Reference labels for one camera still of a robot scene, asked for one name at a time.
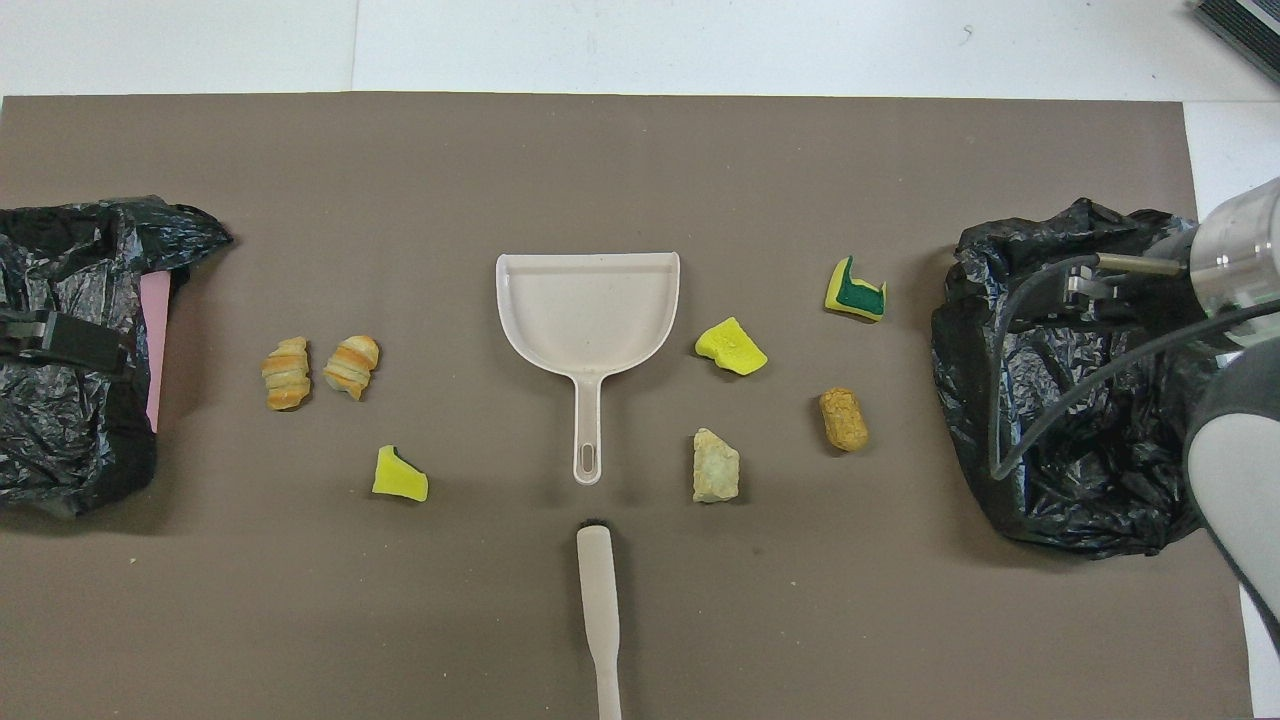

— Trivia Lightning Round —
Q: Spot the pale beige sponge chunk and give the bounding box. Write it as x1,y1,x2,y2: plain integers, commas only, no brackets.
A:
692,428,742,504

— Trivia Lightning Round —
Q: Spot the beige plastic dustpan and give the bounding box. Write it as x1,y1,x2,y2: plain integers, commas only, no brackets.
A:
496,252,681,486

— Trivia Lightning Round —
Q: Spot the brown cork-like bread piece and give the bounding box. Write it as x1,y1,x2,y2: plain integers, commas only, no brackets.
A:
818,387,870,453

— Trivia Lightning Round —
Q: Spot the yellow sponge chunk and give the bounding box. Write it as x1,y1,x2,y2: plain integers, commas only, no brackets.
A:
694,316,770,377

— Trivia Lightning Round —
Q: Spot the brown table mat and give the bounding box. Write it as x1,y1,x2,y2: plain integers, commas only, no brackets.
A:
0,92,1256,720

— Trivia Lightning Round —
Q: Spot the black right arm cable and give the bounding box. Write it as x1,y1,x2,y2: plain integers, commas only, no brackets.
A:
988,253,1280,481

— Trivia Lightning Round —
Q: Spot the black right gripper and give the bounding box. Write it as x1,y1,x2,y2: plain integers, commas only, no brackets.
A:
1020,235,1216,346

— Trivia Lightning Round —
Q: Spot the small yellow sponge wedge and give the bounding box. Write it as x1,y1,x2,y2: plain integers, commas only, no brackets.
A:
371,444,430,503

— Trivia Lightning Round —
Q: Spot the black plastic trash bag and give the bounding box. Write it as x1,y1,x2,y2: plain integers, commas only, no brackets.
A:
0,195,233,519
930,197,1243,559

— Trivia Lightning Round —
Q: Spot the pink bin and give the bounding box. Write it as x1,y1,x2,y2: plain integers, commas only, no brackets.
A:
140,270,173,433

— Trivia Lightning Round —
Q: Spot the toy croissant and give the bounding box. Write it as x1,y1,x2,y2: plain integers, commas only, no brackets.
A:
322,334,382,402
261,336,312,412

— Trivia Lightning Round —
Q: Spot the yellow and green sponge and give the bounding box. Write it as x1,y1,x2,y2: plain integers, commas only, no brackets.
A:
824,255,888,323

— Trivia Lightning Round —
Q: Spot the dark ribbed device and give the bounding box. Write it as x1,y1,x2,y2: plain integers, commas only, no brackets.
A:
1190,0,1280,86

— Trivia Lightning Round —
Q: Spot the white brush handle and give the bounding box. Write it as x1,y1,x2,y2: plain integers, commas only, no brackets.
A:
576,516,623,720

